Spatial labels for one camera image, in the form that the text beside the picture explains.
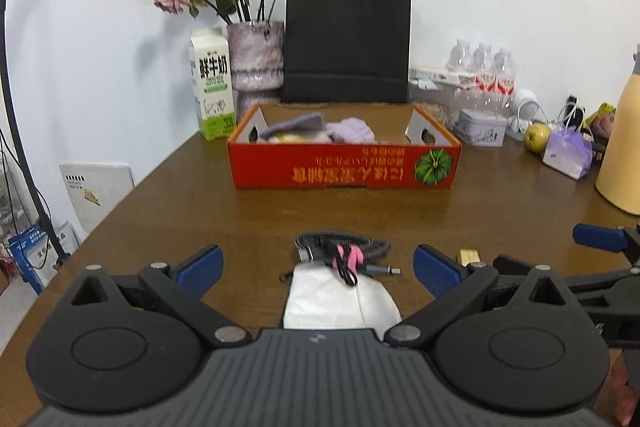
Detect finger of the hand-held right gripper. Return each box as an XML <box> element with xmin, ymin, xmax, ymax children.
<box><xmin>572</xmin><ymin>222</ymin><xmax>640</xmax><ymax>269</ymax></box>
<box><xmin>492</xmin><ymin>255</ymin><xmax>640</xmax><ymax>308</ymax></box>

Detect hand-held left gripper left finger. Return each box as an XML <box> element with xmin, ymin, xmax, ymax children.
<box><xmin>70</xmin><ymin>244</ymin><xmax>253</xmax><ymax>350</ymax></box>

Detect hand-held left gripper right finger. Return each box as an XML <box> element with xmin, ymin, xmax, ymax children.
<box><xmin>382</xmin><ymin>244</ymin><xmax>571</xmax><ymax>350</ymax></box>

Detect black cable with pink strap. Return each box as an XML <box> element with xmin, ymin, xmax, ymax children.
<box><xmin>280</xmin><ymin>229</ymin><xmax>402</xmax><ymax>288</ymax></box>

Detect white face mask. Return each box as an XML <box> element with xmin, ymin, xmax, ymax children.
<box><xmin>282</xmin><ymin>263</ymin><xmax>403</xmax><ymax>342</ymax></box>

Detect red cardboard box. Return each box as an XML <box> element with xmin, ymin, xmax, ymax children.
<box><xmin>226</xmin><ymin>103</ymin><xmax>462</xmax><ymax>191</ymax></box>

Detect lilac knitted sock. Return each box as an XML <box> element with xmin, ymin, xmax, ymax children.
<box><xmin>325</xmin><ymin>118</ymin><xmax>377</xmax><ymax>144</ymax></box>

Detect grey purple knitted cloth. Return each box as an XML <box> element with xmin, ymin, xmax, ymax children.
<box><xmin>260</xmin><ymin>112</ymin><xmax>326</xmax><ymax>140</ymax></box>

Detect person's right hand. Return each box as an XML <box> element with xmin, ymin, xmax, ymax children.
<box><xmin>611</xmin><ymin>352</ymin><xmax>640</xmax><ymax>427</ymax></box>

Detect purple tissue packet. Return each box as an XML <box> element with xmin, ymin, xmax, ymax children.
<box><xmin>542</xmin><ymin>128</ymin><xmax>594</xmax><ymax>180</ymax></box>

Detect cream thermos bottle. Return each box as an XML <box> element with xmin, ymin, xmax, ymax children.
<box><xmin>595</xmin><ymin>44</ymin><xmax>640</xmax><ymax>214</ymax></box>

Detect green apple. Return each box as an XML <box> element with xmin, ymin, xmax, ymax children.
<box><xmin>523</xmin><ymin>123</ymin><xmax>552</xmax><ymax>154</ymax></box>

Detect colourful snack bag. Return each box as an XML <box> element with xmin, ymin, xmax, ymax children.
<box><xmin>582</xmin><ymin>103</ymin><xmax>618</xmax><ymax>142</ymax></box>

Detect small printed tin box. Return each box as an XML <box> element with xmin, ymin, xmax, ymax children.
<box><xmin>457</xmin><ymin>108</ymin><xmax>508</xmax><ymax>148</ymax></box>

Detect white round device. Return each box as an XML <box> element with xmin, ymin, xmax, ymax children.
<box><xmin>510</xmin><ymin>88</ymin><xmax>541</xmax><ymax>120</ymax></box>

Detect clear container of oats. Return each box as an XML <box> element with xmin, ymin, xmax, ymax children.
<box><xmin>410</xmin><ymin>79</ymin><xmax>455</xmax><ymax>128</ymax></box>

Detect black light stand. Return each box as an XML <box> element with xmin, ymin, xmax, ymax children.
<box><xmin>0</xmin><ymin>0</ymin><xmax>71</xmax><ymax>269</ymax></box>

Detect blue white carton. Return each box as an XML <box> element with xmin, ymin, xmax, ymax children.
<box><xmin>7</xmin><ymin>222</ymin><xmax>81</xmax><ymax>295</ymax></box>

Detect white green milk carton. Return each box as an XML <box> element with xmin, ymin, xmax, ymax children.
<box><xmin>189</xmin><ymin>27</ymin><xmax>237</xmax><ymax>140</ymax></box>

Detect clear plastic water bottle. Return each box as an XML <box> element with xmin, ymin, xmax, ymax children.
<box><xmin>472</xmin><ymin>42</ymin><xmax>496</xmax><ymax>88</ymax></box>
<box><xmin>492</xmin><ymin>47</ymin><xmax>516</xmax><ymax>96</ymax></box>
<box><xmin>447</xmin><ymin>39</ymin><xmax>473</xmax><ymax>75</ymax></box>

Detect white flat carton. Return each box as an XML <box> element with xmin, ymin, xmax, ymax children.
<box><xmin>409</xmin><ymin>65</ymin><xmax>473</xmax><ymax>86</ymax></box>

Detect purple mottled glass vase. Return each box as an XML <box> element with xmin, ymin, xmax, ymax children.
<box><xmin>227</xmin><ymin>21</ymin><xmax>286</xmax><ymax>118</ymax></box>

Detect black paper shopping bag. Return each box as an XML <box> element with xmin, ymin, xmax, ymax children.
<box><xmin>280</xmin><ymin>0</ymin><xmax>412</xmax><ymax>105</ymax></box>

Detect white charging cable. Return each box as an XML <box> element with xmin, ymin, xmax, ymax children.
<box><xmin>515</xmin><ymin>102</ymin><xmax>587</xmax><ymax>134</ymax></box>

